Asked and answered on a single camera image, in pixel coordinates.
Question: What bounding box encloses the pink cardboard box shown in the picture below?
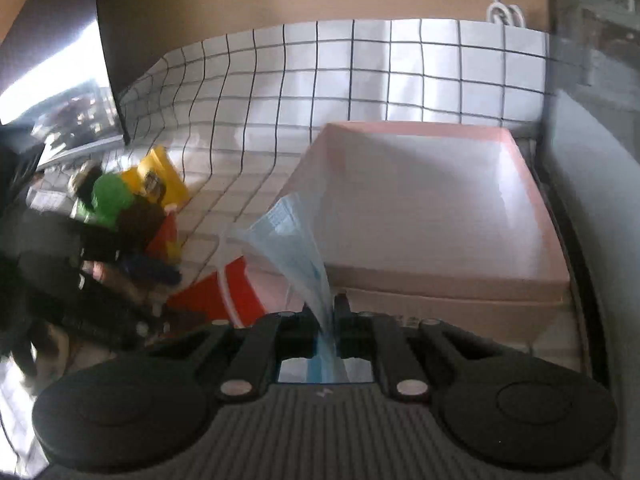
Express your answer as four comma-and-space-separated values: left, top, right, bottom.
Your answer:
287, 121, 572, 357

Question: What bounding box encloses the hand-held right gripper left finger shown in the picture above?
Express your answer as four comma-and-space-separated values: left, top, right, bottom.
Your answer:
149, 309, 322, 401

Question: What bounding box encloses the crochet doll with green hat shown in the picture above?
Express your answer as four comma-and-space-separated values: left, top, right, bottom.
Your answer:
70, 160, 183, 292

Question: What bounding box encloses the black framed monitor screen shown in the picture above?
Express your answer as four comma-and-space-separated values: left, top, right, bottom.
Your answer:
540, 0, 640, 411

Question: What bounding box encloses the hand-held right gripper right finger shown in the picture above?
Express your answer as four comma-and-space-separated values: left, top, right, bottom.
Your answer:
333, 293, 504, 403

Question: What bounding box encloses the yellow fabric item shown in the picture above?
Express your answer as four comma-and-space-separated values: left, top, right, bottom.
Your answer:
121, 145, 191, 211

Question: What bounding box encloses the dark panel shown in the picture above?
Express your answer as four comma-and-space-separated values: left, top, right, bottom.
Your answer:
94, 0, 168, 147

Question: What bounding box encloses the white black grid tablecloth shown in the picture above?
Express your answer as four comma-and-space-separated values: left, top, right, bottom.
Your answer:
0, 19, 551, 461

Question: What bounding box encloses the blue face mask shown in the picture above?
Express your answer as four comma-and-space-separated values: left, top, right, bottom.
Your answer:
220, 192, 352, 386

